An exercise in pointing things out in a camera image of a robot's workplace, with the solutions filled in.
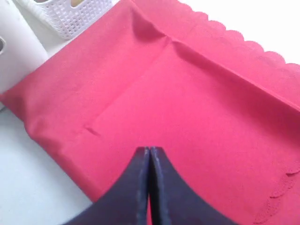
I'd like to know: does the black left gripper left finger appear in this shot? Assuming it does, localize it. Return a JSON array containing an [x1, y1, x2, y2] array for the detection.
[[66, 147, 150, 225]]

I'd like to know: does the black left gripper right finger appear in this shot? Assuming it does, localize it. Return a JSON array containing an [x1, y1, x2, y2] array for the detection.
[[150, 147, 235, 225]]

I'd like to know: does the red tablecloth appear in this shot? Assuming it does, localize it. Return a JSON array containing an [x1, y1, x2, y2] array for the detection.
[[0, 0, 300, 225]]

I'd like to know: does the cream plastic bin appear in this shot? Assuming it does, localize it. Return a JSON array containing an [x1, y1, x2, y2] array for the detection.
[[0, 0, 48, 93]]

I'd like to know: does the white perforated plastic basket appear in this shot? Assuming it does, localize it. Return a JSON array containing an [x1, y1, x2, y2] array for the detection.
[[18, 0, 117, 40]]

